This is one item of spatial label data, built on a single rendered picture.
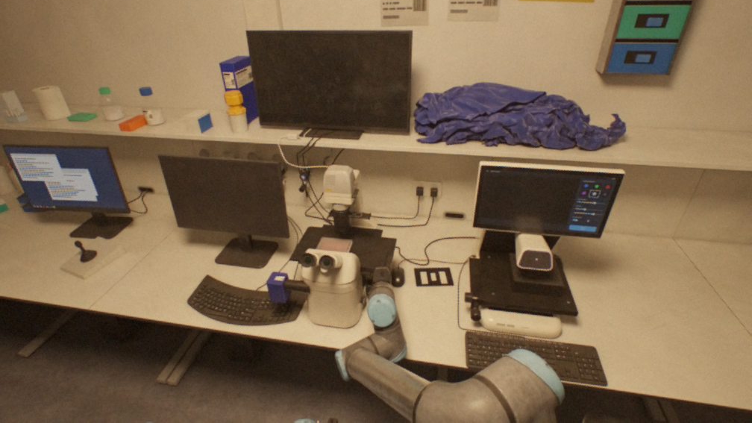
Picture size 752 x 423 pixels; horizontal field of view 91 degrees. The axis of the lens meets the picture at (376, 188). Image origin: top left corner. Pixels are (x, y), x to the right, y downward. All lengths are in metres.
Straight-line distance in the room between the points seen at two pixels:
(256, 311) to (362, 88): 1.01
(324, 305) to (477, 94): 1.06
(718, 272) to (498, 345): 1.11
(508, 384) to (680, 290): 1.33
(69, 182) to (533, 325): 2.15
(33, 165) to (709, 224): 3.22
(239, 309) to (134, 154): 1.32
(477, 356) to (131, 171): 2.18
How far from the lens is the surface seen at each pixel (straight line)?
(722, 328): 1.92
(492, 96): 1.72
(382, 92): 1.64
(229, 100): 1.84
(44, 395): 2.86
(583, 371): 1.50
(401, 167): 1.90
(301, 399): 2.25
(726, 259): 2.32
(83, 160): 2.20
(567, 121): 1.62
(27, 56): 3.02
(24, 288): 2.27
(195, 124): 1.95
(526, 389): 0.79
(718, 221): 2.35
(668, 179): 2.13
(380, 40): 1.62
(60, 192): 2.39
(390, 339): 1.27
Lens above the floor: 1.90
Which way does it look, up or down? 30 degrees down
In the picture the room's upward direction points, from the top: 2 degrees counter-clockwise
